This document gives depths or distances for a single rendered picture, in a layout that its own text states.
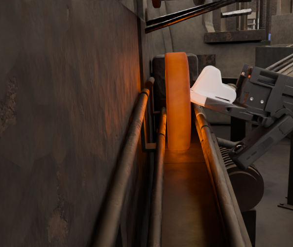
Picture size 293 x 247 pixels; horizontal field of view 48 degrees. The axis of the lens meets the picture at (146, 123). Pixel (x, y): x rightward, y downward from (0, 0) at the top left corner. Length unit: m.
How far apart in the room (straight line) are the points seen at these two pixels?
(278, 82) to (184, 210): 0.24
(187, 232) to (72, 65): 0.23
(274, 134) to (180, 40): 2.74
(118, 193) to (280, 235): 1.40
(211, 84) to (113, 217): 0.35
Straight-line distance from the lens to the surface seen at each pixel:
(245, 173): 0.83
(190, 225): 0.36
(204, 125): 0.46
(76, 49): 0.17
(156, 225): 0.29
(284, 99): 0.55
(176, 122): 0.46
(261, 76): 0.52
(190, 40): 3.21
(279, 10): 9.40
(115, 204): 0.21
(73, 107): 0.16
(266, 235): 1.58
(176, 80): 0.46
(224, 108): 0.50
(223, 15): 0.60
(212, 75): 0.51
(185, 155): 0.51
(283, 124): 0.54
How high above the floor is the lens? 0.83
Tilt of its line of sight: 14 degrees down
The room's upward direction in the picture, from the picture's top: 3 degrees counter-clockwise
